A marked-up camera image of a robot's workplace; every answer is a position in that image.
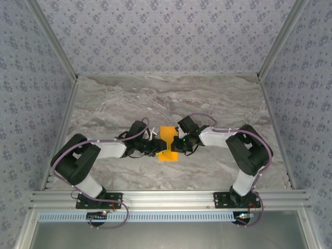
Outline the grey metal panel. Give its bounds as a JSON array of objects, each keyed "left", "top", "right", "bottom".
[{"left": 30, "top": 222, "right": 309, "bottom": 249}]

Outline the aluminium frame leg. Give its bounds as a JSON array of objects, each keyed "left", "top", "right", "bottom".
[
  {"left": 297, "top": 209, "right": 322, "bottom": 249},
  {"left": 14, "top": 209, "right": 40, "bottom": 249}
]

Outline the aluminium frame post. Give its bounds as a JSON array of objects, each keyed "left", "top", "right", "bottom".
[
  {"left": 256, "top": 0, "right": 311, "bottom": 81},
  {"left": 25, "top": 0, "right": 79, "bottom": 82}
]

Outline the orange square paper sheet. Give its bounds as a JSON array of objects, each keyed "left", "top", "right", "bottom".
[{"left": 158, "top": 126, "right": 179, "bottom": 162}]

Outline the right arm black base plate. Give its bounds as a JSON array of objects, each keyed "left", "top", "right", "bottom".
[{"left": 212, "top": 191, "right": 261, "bottom": 209}]

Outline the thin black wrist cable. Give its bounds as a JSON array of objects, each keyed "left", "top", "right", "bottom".
[
  {"left": 126, "top": 151, "right": 147, "bottom": 159},
  {"left": 182, "top": 144, "right": 201, "bottom": 157}
]

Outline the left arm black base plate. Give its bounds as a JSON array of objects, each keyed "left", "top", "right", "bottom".
[{"left": 75, "top": 192, "right": 123, "bottom": 210}]

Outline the aluminium table side rail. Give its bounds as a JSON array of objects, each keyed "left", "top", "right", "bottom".
[
  {"left": 40, "top": 77, "right": 80, "bottom": 192},
  {"left": 256, "top": 74, "right": 298, "bottom": 190}
]

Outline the aluminium table end rail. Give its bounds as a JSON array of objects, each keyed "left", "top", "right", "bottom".
[{"left": 77, "top": 73, "right": 260, "bottom": 78}]

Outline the small black controller board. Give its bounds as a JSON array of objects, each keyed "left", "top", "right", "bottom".
[
  {"left": 234, "top": 211, "right": 255, "bottom": 224},
  {"left": 86, "top": 211, "right": 107, "bottom": 222}
]

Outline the aluminium mounting rail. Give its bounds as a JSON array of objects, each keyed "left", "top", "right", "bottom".
[{"left": 28, "top": 189, "right": 312, "bottom": 210}]

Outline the slotted grey cable duct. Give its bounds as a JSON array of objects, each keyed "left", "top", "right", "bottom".
[{"left": 38, "top": 211, "right": 240, "bottom": 223}]

